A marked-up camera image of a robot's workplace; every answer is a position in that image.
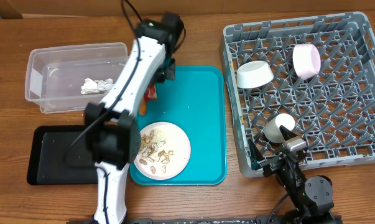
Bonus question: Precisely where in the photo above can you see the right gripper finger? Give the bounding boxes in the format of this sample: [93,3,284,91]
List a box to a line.
[248,139,264,170]
[279,125,297,142]

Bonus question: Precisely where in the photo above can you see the white cup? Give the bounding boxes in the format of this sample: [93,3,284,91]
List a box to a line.
[264,113,295,143]

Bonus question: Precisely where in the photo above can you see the red snack wrapper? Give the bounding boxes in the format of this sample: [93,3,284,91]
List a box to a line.
[144,84,157,102]

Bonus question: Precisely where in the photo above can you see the white bowl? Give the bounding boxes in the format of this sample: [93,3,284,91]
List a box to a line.
[236,60,274,89]

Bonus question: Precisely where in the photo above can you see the white tissue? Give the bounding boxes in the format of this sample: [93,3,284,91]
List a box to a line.
[81,78,114,95]

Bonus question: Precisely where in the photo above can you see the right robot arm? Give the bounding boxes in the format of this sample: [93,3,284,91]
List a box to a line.
[248,126,343,224]

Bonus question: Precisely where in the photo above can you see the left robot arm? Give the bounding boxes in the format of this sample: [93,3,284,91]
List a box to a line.
[83,12,185,223]

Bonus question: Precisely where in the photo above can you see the teal plastic tray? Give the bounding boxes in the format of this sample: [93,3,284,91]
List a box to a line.
[130,66,227,185]

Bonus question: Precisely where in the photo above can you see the orange carrot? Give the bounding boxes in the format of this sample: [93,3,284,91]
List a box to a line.
[138,99,147,116]

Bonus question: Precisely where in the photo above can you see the grey dish rack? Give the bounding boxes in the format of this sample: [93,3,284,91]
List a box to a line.
[220,12,375,177]

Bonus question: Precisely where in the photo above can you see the white plate with peanut shells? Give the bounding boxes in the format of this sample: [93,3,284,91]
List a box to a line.
[134,122,191,180]

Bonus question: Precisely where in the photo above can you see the clear plastic bin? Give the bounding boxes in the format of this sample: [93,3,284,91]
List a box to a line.
[25,42,128,113]

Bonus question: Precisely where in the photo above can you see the black plastic tray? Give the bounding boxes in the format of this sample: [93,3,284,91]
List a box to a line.
[26,125,98,185]

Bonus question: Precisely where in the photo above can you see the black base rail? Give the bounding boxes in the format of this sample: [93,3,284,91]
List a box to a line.
[66,215,343,224]

